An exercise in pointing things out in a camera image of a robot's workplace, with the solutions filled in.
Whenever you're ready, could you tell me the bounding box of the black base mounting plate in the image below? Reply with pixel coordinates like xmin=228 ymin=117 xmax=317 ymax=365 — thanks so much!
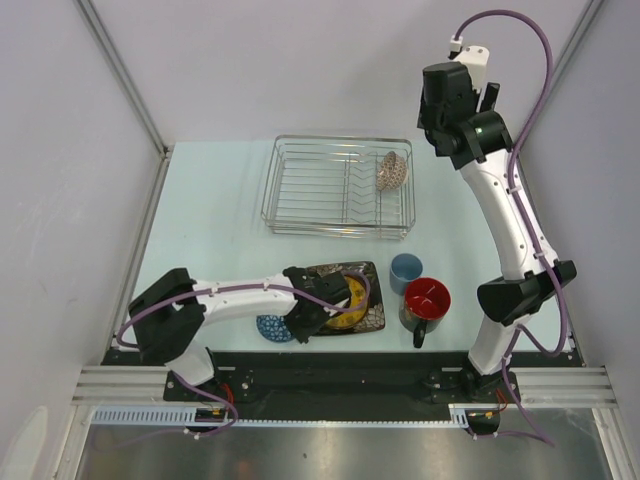
xmin=103 ymin=351 xmax=581 ymax=432

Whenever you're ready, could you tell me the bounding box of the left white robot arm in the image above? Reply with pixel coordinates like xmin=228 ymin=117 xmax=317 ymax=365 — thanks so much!
xmin=117 ymin=267 xmax=356 ymax=400

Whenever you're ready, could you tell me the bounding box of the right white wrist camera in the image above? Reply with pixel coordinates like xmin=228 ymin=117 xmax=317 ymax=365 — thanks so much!
xmin=449 ymin=35 xmax=490 ymax=93

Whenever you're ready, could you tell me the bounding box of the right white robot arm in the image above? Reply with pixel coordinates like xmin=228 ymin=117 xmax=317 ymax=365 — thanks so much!
xmin=418 ymin=61 xmax=577 ymax=401

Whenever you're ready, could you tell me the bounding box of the black floral square plate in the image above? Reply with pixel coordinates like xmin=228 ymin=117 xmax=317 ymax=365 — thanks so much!
xmin=309 ymin=261 xmax=386 ymax=337

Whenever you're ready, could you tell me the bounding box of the white slotted cable duct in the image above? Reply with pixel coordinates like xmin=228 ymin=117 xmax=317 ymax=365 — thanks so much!
xmin=92 ymin=402 xmax=481 ymax=429

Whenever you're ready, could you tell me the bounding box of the aluminium frame rail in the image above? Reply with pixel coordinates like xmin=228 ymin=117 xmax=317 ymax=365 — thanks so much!
xmin=72 ymin=366 xmax=617 ymax=408

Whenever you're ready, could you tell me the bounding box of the blue rim red pattern bowl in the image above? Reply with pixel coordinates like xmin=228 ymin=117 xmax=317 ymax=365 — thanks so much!
xmin=256 ymin=315 xmax=294 ymax=343

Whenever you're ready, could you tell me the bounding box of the dark mug red interior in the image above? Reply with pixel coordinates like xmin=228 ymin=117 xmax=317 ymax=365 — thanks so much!
xmin=399 ymin=277 xmax=452 ymax=349

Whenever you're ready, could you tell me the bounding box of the light blue plastic cup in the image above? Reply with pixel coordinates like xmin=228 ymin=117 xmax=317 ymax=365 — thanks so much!
xmin=389 ymin=253 xmax=423 ymax=295

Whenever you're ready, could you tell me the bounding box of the brown white patterned bowl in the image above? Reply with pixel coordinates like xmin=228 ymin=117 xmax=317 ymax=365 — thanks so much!
xmin=376 ymin=151 xmax=409 ymax=191

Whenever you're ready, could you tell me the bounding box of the metal wire dish rack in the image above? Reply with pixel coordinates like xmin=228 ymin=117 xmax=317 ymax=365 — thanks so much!
xmin=261 ymin=135 xmax=416 ymax=240

